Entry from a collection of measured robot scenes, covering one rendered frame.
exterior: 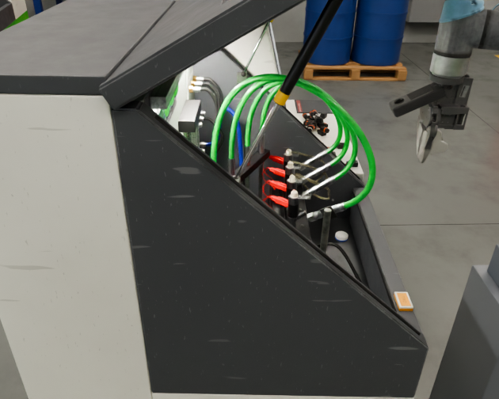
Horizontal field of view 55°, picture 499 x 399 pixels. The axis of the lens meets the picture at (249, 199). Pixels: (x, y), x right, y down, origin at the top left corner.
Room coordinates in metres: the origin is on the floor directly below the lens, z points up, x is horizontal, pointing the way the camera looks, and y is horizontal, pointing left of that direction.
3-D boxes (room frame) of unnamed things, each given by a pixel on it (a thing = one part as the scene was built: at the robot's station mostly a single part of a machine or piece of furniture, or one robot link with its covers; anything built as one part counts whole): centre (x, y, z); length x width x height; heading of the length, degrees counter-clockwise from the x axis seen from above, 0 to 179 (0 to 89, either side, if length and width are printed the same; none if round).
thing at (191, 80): (1.27, 0.15, 1.20); 0.13 x 0.03 x 0.31; 0
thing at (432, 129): (1.00, -0.40, 1.29); 0.05 x 0.02 x 0.09; 0
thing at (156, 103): (1.03, 0.15, 1.43); 0.54 x 0.03 x 0.02; 0
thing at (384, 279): (1.03, -0.35, 0.87); 0.62 x 0.04 x 0.16; 0
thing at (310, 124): (1.76, -0.26, 1.01); 0.23 x 0.11 x 0.06; 0
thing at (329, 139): (1.73, -0.26, 0.96); 0.70 x 0.22 x 0.03; 0
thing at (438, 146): (1.01, -0.43, 1.24); 0.06 x 0.03 x 0.09; 90
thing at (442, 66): (1.03, -0.42, 1.43); 0.08 x 0.08 x 0.05
